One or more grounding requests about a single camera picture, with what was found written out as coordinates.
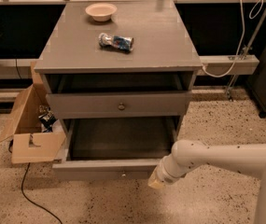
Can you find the tan robot gripper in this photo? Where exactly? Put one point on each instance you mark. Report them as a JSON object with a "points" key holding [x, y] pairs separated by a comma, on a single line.
{"points": [[164, 175]]}

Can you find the grey drawer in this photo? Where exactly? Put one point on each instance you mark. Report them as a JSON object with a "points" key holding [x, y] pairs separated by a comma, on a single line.
{"points": [[115, 148], [118, 104]]}

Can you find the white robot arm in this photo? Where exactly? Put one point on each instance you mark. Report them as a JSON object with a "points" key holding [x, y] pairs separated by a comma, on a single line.
{"points": [[187, 155]]}

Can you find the grey top drawer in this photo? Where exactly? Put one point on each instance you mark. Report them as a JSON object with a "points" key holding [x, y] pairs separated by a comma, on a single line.
{"points": [[118, 104]]}

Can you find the grey drawer cabinet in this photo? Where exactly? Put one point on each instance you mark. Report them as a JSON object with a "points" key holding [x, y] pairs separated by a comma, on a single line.
{"points": [[163, 56]]}

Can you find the snack bags in box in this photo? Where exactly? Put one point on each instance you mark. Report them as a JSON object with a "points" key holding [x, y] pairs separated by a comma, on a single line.
{"points": [[46, 118]]}

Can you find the open cardboard box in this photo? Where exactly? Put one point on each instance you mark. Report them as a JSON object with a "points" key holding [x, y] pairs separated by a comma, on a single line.
{"points": [[31, 142]]}

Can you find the crushed blue white can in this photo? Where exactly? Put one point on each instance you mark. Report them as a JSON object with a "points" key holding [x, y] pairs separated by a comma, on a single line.
{"points": [[116, 42]]}

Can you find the metal stand pole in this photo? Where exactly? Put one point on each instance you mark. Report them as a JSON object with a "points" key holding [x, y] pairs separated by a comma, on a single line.
{"points": [[245, 51]]}

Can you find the white bowl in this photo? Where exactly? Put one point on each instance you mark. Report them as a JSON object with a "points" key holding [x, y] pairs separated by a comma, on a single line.
{"points": [[101, 11]]}

